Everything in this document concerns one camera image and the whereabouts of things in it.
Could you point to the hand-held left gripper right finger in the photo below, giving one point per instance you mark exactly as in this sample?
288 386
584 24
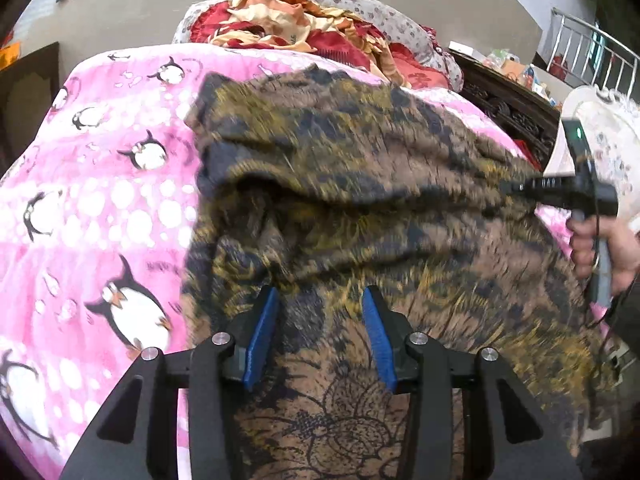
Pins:
377 340

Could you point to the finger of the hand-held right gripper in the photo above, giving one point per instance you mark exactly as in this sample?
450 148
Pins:
540 191

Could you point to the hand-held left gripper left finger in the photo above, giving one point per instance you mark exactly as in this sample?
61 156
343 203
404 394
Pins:
262 335

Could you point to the brown patterned garment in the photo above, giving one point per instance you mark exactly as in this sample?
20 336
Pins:
350 210

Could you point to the person's right forearm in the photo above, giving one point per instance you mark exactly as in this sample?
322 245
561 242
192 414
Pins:
625 315

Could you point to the person's right hand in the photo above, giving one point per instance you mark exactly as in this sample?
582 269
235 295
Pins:
617 250

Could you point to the red cloth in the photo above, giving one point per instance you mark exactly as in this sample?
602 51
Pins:
530 155

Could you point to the white ornate chair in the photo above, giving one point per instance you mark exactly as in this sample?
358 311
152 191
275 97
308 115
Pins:
605 125

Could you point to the dark carved wooden headboard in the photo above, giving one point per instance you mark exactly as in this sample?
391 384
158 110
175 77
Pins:
505 105

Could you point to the pile of small packages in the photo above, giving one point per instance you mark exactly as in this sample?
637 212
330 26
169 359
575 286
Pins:
510 67

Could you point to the steel stair railing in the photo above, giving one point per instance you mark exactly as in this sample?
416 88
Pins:
570 40

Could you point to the pink penguin blanket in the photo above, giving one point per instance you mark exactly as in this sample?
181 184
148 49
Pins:
100 185

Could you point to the red and gold quilt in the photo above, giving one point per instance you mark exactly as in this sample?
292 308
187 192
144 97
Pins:
340 40

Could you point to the orange paper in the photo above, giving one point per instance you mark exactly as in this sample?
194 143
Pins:
9 55

